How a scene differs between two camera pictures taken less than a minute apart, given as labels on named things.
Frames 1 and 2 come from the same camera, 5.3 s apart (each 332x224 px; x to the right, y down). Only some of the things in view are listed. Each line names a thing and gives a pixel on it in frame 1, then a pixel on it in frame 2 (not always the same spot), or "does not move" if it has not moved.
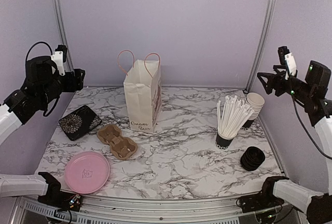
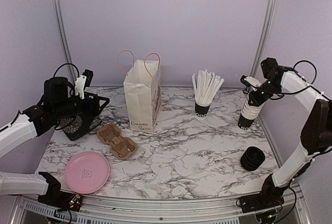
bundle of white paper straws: [232, 115] to [206, 86]
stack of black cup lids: [252, 157] does not move
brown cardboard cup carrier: [122, 148] does not move
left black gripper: [78, 84] to [90, 112]
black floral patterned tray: [79, 122] does not move
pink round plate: [86, 172] does not move
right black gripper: [272, 78] to [257, 101]
